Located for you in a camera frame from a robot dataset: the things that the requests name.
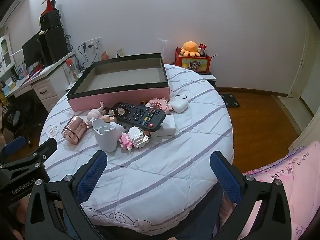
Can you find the white wall outlet strip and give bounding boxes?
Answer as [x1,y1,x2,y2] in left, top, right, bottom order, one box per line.
[81,37,102,48]

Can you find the black computer tower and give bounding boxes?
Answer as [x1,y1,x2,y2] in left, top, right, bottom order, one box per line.
[39,26,69,65]

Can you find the white door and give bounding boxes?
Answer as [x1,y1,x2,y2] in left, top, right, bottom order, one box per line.
[287,20,320,98]

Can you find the black flower hair clip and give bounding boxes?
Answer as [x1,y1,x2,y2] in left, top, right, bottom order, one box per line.
[104,106,126,117]

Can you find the white rectangular box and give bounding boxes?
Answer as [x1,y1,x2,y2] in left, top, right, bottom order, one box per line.
[150,114,175,138]

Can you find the white striped quilt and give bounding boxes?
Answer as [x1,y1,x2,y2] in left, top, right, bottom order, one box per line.
[39,64,234,233]

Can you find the white glass door cabinet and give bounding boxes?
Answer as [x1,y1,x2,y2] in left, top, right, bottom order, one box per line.
[0,34,15,74]

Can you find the white air conditioner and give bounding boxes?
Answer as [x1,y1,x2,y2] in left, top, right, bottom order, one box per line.
[0,0,28,28]

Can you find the red printed crate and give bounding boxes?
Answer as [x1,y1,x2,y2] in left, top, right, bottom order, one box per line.
[174,47,212,73]

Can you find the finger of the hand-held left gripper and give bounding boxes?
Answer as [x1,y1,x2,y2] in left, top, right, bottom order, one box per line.
[0,136,27,165]
[0,137,58,180]

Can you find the clear plastic bag of oranges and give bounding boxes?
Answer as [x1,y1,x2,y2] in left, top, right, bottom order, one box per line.
[157,38,173,63]

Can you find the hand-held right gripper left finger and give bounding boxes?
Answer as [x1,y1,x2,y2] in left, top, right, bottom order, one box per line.
[25,150,108,240]

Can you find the orange octopus plush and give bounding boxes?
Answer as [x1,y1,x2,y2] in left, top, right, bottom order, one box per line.
[180,41,200,57]

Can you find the pink doll figurine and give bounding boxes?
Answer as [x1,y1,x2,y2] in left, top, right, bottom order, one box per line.
[87,102,118,128]

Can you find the white desk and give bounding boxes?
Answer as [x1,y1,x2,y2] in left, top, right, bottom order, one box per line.
[5,51,75,113]

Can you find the white earbuds case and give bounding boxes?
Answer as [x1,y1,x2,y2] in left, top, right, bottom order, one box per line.
[171,99,189,113]

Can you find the rose gold metallic cup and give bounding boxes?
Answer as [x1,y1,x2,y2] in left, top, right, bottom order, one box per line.
[62,115,88,145]

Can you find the pink printed blanket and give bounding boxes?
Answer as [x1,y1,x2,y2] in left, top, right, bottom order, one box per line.
[220,141,320,240]

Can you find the red paper bag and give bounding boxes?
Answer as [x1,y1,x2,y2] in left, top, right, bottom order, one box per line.
[41,0,57,14]

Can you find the blue and white carton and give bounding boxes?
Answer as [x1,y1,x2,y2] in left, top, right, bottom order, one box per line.
[16,64,27,78]

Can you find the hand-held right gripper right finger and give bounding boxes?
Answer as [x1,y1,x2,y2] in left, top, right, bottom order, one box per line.
[209,151,292,240]

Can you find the black bathroom scale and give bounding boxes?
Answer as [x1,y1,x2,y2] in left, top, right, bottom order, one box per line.
[220,93,241,108]

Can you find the white and pink brick figure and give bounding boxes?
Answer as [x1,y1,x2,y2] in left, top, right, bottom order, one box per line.
[120,126,150,149]

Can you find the clear bottle with orange cap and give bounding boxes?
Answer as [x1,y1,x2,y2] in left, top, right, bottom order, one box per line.
[65,57,80,83]

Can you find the white bedside cabinet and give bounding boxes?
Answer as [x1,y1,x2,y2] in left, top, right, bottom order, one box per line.
[65,79,83,92]

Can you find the black power cables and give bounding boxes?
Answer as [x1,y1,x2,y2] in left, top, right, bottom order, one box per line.
[75,42,98,70]

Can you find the black office chair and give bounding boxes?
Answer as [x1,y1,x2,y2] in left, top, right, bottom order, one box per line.
[4,96,48,147]

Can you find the black remote control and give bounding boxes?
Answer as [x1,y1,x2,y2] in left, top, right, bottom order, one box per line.
[112,102,166,132]

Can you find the black computer monitor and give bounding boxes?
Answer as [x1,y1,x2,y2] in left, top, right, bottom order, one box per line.
[22,31,43,68]

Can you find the pink box with black rim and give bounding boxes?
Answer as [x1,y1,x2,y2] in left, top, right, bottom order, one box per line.
[66,53,170,112]

